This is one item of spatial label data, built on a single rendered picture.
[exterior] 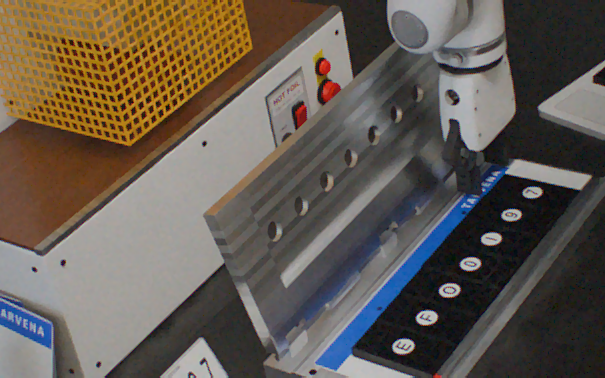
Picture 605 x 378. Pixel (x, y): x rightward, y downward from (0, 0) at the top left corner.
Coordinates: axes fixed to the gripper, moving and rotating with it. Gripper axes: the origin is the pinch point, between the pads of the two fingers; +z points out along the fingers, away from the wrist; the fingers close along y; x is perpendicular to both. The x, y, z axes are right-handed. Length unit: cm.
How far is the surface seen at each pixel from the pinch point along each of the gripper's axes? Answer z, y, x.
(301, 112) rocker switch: -7.5, -6.8, 20.8
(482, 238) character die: 0.9, -11.8, -6.2
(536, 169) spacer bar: 1.1, 3.1, -5.6
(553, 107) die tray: 3.2, 19.8, 0.3
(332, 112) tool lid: -16.5, -17.5, 7.3
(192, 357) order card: -1.3, -43.5, 10.5
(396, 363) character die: 1.0, -33.5, -8.0
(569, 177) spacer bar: 1.1, 2.9, -10.0
